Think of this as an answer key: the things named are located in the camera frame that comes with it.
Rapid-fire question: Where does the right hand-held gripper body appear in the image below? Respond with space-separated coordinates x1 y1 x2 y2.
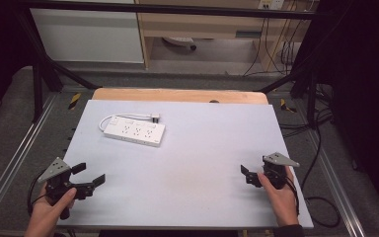
260 151 301 191

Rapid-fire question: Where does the bundle of hanging cables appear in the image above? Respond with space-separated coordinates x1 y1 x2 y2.
242 0 314 77

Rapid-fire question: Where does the aluminium floor rail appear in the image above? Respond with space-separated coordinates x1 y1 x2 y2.
0 94 57 225
304 130 367 237

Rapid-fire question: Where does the person's right hand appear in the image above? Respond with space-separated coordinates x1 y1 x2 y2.
257 165 300 229

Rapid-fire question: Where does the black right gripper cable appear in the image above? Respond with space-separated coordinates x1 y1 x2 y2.
284 176 301 217

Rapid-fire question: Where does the light wooden table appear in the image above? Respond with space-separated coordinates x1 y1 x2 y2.
91 87 269 106

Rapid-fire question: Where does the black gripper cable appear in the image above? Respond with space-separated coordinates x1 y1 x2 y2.
284 176 301 217
27 170 49 217

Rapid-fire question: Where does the white power strip under desk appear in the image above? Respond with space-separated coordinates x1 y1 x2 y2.
162 36 198 51

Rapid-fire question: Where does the white wall socket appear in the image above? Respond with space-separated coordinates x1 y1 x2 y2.
257 0 286 11

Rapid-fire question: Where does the wooden desk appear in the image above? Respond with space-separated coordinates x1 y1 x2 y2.
133 0 314 72

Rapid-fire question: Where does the white cabinet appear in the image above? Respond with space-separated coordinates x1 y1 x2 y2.
29 0 145 64

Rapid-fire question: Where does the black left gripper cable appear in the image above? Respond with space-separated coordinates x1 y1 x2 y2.
27 170 49 217

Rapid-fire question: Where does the black metal frame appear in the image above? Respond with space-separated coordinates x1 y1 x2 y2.
13 0 330 124

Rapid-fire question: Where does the black floor cable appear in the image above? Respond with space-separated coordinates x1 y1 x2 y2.
277 83 342 229

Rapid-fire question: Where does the white power strip cable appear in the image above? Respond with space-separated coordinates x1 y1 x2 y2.
98 113 162 132

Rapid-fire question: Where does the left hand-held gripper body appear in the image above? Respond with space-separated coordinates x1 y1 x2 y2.
38 157 96 220

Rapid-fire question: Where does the person's left hand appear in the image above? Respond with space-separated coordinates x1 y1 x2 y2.
24 186 78 237

